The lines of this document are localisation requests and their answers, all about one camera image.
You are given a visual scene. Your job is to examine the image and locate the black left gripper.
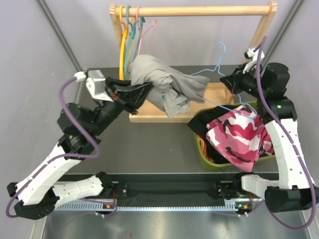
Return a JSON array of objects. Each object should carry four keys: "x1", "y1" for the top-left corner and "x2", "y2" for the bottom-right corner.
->
[{"x1": 88, "y1": 77, "x2": 156, "y2": 136}]

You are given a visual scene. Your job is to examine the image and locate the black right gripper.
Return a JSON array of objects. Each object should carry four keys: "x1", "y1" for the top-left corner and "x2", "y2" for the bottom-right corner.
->
[{"x1": 220, "y1": 62, "x2": 268, "y2": 100}]

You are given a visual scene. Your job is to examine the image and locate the blue wire hanger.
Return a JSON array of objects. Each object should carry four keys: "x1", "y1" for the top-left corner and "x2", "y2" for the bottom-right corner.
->
[{"x1": 191, "y1": 42, "x2": 257, "y2": 120}]

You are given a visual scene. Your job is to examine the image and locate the grey trousers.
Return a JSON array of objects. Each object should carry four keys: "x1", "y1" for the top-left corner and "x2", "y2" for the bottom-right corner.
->
[{"x1": 130, "y1": 54, "x2": 209, "y2": 118}]

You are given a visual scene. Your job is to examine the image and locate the pink camouflage trousers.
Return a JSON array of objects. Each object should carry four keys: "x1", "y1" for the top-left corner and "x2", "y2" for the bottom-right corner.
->
[{"x1": 205, "y1": 105, "x2": 275, "y2": 172}]

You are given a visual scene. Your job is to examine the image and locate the black trousers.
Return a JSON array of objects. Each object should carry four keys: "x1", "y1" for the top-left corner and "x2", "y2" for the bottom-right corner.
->
[{"x1": 187, "y1": 107, "x2": 229, "y2": 164}]

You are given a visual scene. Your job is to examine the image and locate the orange plastic hanger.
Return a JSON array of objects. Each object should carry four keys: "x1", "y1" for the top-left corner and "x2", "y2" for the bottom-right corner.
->
[{"x1": 119, "y1": 5, "x2": 129, "y2": 81}]

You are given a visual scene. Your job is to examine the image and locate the teal plastic hanger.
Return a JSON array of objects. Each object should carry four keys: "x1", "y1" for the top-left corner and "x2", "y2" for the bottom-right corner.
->
[{"x1": 124, "y1": 5, "x2": 138, "y2": 81}]

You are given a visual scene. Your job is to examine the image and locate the orange white trousers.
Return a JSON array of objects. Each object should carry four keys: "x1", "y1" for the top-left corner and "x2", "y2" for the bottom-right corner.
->
[{"x1": 197, "y1": 136, "x2": 214, "y2": 162}]

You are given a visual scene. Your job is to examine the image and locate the pink wire hanger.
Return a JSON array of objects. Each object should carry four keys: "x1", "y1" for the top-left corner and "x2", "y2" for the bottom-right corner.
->
[{"x1": 134, "y1": 6, "x2": 158, "y2": 59}]

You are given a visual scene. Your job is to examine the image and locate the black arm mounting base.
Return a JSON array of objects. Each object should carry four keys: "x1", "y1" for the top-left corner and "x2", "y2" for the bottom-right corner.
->
[{"x1": 111, "y1": 181, "x2": 244, "y2": 200}]

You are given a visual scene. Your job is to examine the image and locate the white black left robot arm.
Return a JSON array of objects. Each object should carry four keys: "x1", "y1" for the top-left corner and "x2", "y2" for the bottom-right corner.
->
[{"x1": 6, "y1": 72, "x2": 153, "y2": 220}]

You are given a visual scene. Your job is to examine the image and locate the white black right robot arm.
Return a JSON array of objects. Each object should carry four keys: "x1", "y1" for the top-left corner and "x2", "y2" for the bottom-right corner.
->
[{"x1": 220, "y1": 63, "x2": 319, "y2": 213}]

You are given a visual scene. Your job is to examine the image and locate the wooden clothes rack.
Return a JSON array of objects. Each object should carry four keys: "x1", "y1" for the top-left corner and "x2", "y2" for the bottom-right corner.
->
[{"x1": 109, "y1": 1, "x2": 277, "y2": 123}]

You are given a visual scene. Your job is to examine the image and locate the olive green plastic basket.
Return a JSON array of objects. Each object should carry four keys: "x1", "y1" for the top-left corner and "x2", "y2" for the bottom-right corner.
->
[{"x1": 192, "y1": 101, "x2": 275, "y2": 172}]

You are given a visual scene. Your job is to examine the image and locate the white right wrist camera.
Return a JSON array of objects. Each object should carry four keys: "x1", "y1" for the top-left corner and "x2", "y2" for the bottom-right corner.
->
[{"x1": 243, "y1": 46, "x2": 260, "y2": 74}]

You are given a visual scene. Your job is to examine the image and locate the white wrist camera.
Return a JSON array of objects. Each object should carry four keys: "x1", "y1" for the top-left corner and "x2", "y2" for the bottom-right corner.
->
[
  {"x1": 243, "y1": 46, "x2": 260, "y2": 74},
  {"x1": 74, "y1": 70, "x2": 114, "y2": 102}
]

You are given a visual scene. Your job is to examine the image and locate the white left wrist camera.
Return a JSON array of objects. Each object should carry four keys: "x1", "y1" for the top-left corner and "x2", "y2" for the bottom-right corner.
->
[{"x1": 74, "y1": 70, "x2": 114, "y2": 102}]

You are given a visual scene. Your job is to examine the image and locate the grey slotted cable duct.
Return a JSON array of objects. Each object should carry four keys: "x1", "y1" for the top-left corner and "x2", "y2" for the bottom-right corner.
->
[{"x1": 49, "y1": 200, "x2": 247, "y2": 212}]

